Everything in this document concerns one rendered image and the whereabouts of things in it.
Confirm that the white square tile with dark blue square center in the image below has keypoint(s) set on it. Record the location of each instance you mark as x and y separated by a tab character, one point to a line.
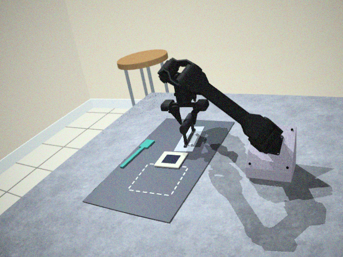
171	160

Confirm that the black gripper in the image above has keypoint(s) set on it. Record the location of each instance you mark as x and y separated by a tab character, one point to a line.
183	99

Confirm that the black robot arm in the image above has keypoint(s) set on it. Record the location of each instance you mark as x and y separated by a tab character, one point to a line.
262	133

